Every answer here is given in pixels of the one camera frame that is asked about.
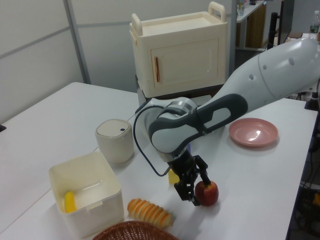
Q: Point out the white square plastic container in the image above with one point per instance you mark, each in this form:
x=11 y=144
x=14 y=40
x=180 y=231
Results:
x=107 y=200

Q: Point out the pink plate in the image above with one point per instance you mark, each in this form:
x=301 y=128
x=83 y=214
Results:
x=252 y=132

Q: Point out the red apple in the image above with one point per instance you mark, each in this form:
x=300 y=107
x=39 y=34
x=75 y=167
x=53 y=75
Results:
x=210 y=196

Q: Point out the black monitor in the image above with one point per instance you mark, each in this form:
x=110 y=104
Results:
x=286 y=22

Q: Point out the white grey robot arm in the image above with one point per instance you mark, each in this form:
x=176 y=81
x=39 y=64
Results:
x=275 y=70

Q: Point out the yellow banana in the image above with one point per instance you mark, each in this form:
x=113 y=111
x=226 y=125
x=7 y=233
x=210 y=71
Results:
x=70 y=202

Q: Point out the brown wicker basket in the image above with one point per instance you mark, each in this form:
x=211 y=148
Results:
x=135 y=231

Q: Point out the black stand post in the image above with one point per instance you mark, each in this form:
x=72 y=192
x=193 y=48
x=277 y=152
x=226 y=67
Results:
x=273 y=30

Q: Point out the black flat object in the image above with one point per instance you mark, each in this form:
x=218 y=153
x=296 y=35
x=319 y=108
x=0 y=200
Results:
x=2 y=128

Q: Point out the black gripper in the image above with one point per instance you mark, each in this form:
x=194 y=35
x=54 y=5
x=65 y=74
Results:
x=183 y=163

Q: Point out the orange striped bread roll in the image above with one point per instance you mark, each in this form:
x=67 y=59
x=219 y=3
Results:
x=150 y=212

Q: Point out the yellow cube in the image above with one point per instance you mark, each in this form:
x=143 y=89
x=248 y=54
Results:
x=173 y=177

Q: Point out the cream lidded bin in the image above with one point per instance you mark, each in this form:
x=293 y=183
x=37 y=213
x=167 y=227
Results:
x=115 y=145

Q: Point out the clear plastic bottle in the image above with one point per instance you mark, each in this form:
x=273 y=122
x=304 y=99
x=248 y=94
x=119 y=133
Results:
x=314 y=25

